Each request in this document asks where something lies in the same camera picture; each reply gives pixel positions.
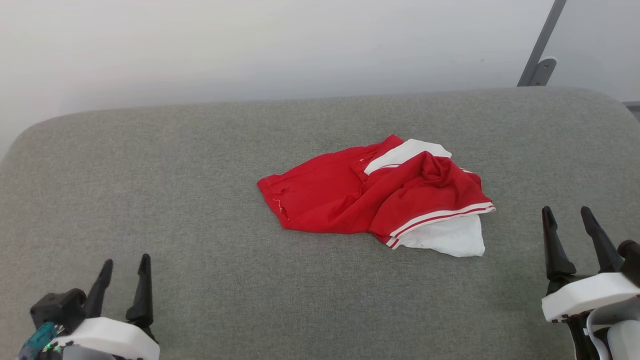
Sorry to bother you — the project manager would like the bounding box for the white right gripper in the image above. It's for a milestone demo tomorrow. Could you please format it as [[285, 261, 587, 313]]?
[[541, 206, 640, 324]]

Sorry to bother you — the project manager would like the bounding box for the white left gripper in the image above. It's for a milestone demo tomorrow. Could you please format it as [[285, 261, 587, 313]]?
[[50, 253, 161, 360]]

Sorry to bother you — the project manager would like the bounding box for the red and white garment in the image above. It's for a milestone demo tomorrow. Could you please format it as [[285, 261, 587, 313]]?
[[257, 134, 496, 258]]

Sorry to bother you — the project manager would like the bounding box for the teal connector plug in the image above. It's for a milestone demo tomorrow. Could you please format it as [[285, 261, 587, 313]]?
[[18, 322, 59, 360]]

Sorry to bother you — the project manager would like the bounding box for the grey fabric sofa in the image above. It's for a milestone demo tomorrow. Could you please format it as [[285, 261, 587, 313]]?
[[0, 87, 640, 360]]

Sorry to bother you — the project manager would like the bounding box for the grey metal post bracket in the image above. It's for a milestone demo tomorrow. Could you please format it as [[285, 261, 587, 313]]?
[[527, 57, 558, 87]]

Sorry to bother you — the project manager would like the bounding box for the grey metal post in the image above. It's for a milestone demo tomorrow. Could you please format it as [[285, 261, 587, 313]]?
[[517, 0, 568, 87]]

